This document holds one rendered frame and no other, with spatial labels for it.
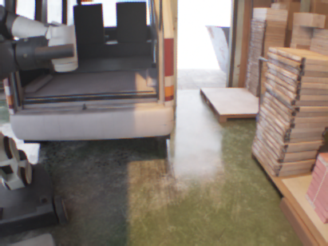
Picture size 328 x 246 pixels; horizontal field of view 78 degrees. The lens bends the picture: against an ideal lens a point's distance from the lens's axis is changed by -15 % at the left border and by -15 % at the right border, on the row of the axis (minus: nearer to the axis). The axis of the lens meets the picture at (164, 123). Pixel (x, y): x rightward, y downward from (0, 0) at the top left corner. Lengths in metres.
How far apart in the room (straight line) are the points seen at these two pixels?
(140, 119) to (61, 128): 0.65
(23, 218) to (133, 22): 2.98
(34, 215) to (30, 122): 0.84
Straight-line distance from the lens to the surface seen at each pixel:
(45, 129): 2.09
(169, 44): 1.86
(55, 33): 0.64
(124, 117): 1.88
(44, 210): 1.61
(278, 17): 3.72
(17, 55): 0.65
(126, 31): 3.71
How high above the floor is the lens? 1.25
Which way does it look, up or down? 26 degrees down
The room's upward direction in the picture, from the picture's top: straight up
